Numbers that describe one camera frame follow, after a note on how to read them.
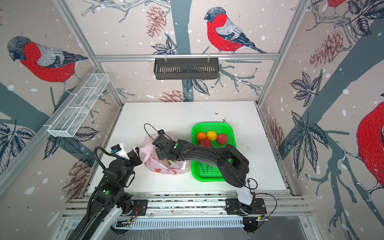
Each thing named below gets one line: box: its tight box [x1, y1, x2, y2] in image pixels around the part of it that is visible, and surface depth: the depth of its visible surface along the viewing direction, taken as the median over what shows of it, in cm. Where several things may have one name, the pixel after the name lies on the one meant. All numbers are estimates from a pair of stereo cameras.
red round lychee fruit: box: [216, 134, 228, 146], surface depth 95 cm
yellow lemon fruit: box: [206, 131, 217, 141], surface depth 97 cm
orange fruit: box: [197, 132, 207, 142], surface depth 96 cm
